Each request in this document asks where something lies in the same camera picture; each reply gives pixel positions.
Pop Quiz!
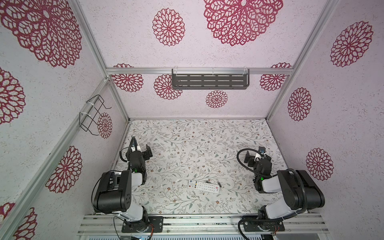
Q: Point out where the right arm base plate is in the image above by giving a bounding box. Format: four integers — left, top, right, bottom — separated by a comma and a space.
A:
239, 216, 286, 232

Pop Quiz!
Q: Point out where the white remote control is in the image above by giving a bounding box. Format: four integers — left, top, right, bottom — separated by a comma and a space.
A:
187, 180, 221, 194

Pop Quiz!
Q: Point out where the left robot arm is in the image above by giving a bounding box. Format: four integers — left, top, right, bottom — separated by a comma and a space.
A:
92, 145, 153, 232

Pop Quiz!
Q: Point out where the dark grey wall shelf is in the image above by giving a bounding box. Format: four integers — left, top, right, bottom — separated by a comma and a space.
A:
171, 69, 250, 90

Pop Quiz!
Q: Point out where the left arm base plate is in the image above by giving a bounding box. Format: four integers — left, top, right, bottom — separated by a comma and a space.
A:
122, 216, 164, 234

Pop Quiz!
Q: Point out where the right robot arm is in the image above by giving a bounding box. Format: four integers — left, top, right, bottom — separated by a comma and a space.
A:
237, 147, 325, 223

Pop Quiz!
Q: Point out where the aluminium front rail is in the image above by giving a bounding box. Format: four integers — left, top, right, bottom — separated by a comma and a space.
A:
76, 213, 329, 236

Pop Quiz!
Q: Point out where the black wire wall rack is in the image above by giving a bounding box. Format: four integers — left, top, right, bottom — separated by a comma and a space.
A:
79, 95, 111, 136

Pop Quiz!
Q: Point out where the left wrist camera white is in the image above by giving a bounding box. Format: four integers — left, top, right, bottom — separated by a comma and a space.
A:
131, 145, 142, 152

